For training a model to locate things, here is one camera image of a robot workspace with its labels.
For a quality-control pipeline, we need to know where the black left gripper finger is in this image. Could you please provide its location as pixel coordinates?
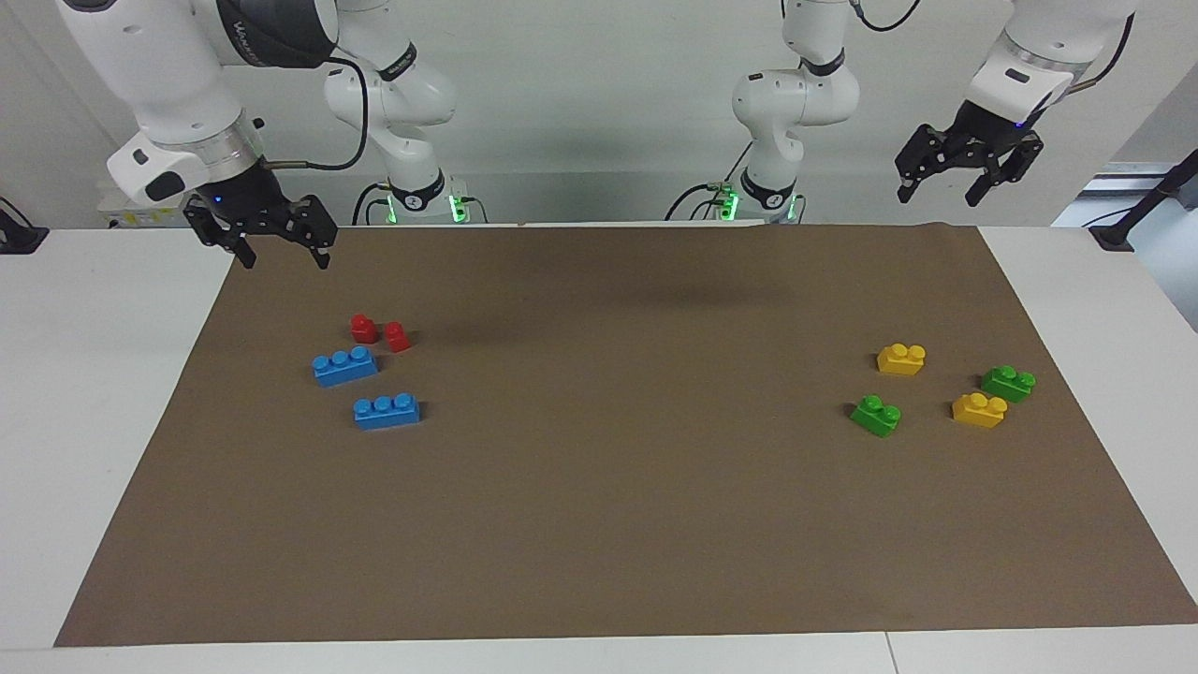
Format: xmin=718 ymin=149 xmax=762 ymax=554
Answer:
xmin=966 ymin=136 xmax=1045 ymax=208
xmin=896 ymin=124 xmax=956 ymax=204

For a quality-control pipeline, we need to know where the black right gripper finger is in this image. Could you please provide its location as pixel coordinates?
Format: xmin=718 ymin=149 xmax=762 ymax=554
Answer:
xmin=285 ymin=195 xmax=338 ymax=271
xmin=183 ymin=197 xmax=256 ymax=271

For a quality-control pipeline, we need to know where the blue three-stud toy block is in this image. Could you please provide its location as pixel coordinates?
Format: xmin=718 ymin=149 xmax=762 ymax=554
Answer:
xmin=312 ymin=345 xmax=380 ymax=388
xmin=353 ymin=392 xmax=421 ymax=432

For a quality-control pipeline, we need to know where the green two-stud toy block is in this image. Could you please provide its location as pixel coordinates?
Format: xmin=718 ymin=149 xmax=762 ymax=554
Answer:
xmin=849 ymin=394 xmax=902 ymax=438
xmin=980 ymin=364 xmax=1038 ymax=404

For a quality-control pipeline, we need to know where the yellow two-stud toy block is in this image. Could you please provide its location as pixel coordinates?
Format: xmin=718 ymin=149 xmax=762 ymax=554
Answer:
xmin=876 ymin=343 xmax=928 ymax=377
xmin=951 ymin=392 xmax=1009 ymax=430

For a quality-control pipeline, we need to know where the black table clamp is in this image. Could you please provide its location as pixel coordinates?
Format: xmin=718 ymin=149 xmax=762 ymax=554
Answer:
xmin=0 ymin=197 xmax=50 ymax=256

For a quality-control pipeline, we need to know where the brown paper table mat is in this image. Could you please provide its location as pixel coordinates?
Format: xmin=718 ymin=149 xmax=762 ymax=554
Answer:
xmin=53 ymin=223 xmax=1198 ymax=649

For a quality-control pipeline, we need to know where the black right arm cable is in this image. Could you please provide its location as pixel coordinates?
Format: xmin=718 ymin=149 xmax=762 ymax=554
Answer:
xmin=262 ymin=56 xmax=371 ymax=172

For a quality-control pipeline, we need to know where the black camera stand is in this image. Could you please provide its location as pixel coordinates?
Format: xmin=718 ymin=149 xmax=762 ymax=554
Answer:
xmin=1086 ymin=150 xmax=1198 ymax=252

